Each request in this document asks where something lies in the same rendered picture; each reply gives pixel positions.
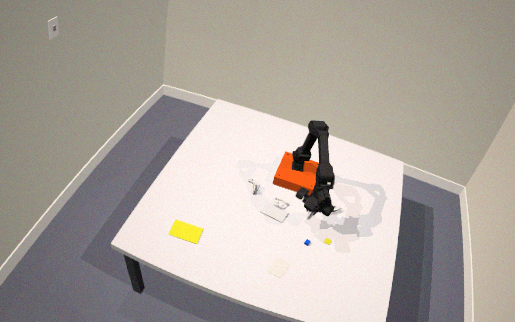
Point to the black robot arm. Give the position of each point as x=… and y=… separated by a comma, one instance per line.
x=324, y=172

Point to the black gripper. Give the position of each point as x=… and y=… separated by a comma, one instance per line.
x=303, y=192

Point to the yellow flat plate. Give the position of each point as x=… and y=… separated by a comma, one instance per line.
x=185, y=231

